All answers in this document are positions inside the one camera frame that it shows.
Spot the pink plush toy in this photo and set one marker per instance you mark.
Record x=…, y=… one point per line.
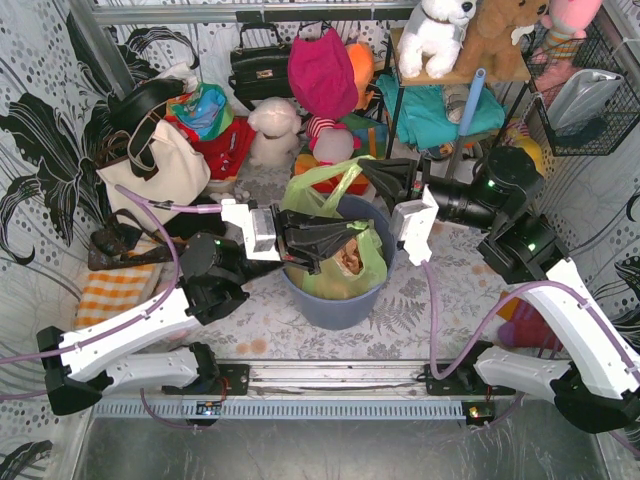
x=566, y=24

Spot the blue lint roller mop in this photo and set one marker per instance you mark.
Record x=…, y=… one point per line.
x=476, y=87

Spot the rainbow striped bag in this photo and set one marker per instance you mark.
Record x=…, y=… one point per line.
x=373, y=136

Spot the pink faced plush doll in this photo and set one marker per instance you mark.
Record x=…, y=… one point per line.
x=331, y=142

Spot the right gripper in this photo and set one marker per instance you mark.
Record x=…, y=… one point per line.
x=417, y=181

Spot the blue trash bin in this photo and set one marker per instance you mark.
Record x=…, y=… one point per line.
x=332, y=301

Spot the black wire basket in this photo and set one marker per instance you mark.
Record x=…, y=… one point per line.
x=604, y=133

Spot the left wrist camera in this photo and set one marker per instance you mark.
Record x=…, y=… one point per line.
x=257, y=226

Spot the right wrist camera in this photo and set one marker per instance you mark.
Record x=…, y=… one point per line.
x=411, y=224

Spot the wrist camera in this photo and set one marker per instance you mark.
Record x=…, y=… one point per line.
x=411, y=224
x=257, y=226

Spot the wooden shelf rack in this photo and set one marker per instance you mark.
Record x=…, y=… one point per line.
x=390, y=86

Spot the silver foil pouch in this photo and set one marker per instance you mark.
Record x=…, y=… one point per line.
x=582, y=97

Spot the white sneakers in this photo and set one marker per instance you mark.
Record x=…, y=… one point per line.
x=443, y=152

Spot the red cloth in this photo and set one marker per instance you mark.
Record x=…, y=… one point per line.
x=226, y=153

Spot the white plush dog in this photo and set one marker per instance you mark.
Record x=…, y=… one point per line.
x=432, y=38

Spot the black leather handbag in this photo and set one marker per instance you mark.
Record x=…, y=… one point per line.
x=262, y=72

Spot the white plush lamb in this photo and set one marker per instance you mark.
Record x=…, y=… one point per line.
x=277, y=124

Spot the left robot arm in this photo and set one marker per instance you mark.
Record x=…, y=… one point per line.
x=84, y=365

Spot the magenta cloth bag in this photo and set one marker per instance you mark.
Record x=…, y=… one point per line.
x=321, y=75

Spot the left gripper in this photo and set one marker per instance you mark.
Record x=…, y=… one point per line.
x=282, y=240

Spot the teal folded cloth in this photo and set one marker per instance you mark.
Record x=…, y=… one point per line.
x=423, y=123

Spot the orange plush toy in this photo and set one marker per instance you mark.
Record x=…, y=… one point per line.
x=362, y=61

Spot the grey patterned small pillow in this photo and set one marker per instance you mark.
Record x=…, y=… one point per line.
x=455, y=97

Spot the crumpled brown paper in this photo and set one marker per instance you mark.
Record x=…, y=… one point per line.
x=348, y=258

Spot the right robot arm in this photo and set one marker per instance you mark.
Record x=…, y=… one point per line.
x=596, y=388

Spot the colourful printed cloth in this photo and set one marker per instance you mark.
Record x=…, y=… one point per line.
x=202, y=115

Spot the yellow plush toy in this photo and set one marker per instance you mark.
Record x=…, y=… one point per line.
x=517, y=135

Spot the orange checkered cloth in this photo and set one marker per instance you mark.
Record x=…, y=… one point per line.
x=111, y=292

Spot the cream canvas tote bag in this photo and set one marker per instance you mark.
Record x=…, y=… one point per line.
x=181, y=174

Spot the brown plush bear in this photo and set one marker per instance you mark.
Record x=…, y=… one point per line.
x=495, y=31

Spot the green trash bag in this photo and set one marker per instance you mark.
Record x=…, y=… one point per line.
x=319, y=191

